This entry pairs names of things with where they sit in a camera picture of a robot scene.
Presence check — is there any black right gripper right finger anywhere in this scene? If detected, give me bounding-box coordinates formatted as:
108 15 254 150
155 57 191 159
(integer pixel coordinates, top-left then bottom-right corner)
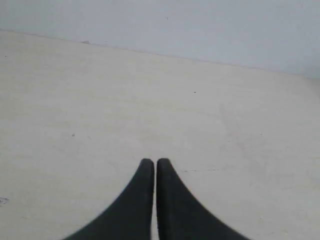
156 158 247 240

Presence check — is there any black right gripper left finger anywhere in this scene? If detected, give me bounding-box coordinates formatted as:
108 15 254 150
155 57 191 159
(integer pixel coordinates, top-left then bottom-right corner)
66 158 155 240

